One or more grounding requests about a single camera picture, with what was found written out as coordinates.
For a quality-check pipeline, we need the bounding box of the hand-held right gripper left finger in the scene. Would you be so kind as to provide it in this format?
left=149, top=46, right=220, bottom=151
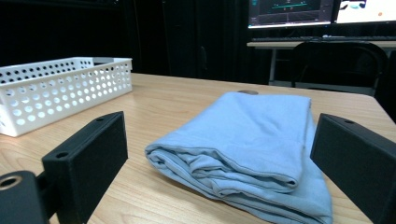
left=41, top=111, right=129, bottom=224

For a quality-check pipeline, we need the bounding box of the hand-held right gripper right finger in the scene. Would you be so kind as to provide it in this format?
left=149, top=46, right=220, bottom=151
left=310, top=113, right=396, bottom=224

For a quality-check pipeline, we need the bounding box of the white perforated plastic basket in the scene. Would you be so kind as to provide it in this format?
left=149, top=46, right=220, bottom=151
left=0, top=56, right=134, bottom=138

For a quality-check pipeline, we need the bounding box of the light blue cloth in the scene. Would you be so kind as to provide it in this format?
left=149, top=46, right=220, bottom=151
left=144, top=91, right=334, bottom=224

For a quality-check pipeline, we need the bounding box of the black folding chair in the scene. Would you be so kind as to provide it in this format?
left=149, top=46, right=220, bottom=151
left=290, top=40, right=390, bottom=96

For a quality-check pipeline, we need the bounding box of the black curtain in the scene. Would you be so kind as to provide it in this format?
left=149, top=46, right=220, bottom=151
left=0, top=0, right=250, bottom=79

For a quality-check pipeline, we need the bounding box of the black keyboard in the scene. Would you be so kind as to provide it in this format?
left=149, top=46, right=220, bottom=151
left=251, top=35, right=396, bottom=43

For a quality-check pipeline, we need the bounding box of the white-legged desk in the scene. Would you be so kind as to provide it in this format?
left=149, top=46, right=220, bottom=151
left=247, top=40, right=396, bottom=86

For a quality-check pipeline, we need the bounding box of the computer monitor with white screen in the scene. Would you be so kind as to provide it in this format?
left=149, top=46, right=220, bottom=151
left=334, top=0, right=396, bottom=25

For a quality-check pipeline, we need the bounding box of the computer monitor with dark screen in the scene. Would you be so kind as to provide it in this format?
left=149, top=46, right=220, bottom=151
left=247, top=0, right=335, bottom=30

